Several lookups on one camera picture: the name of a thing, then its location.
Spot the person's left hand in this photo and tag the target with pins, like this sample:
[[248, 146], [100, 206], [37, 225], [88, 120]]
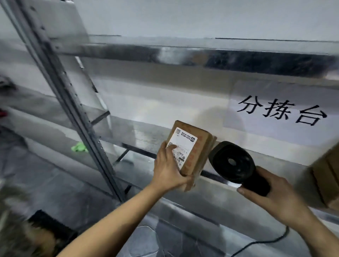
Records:
[[166, 174]]

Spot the person's right hand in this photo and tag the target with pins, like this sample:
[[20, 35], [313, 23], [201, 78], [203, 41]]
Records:
[[286, 201]]

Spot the cardboard parcel red white tape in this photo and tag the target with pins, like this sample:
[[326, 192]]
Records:
[[201, 148]]

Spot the stack of cardboard boxes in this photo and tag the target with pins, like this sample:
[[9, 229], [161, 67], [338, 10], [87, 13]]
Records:
[[328, 174]]

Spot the black barcode scanner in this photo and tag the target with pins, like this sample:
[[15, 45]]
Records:
[[230, 161]]

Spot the green woven sack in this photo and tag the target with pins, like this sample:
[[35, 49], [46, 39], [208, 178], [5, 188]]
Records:
[[16, 227]]

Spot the person's left forearm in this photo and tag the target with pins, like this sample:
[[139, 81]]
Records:
[[111, 225]]

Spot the person's right forearm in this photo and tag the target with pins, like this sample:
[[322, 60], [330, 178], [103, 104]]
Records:
[[323, 235]]

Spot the green plastic bag roll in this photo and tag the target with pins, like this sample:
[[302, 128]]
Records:
[[79, 147]]

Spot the metal shelving rack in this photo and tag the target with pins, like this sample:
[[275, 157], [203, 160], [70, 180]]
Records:
[[185, 55]]

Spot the white paper sign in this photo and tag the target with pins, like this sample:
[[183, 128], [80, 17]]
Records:
[[264, 129]]

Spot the small red object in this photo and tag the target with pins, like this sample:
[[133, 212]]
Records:
[[2, 113]]

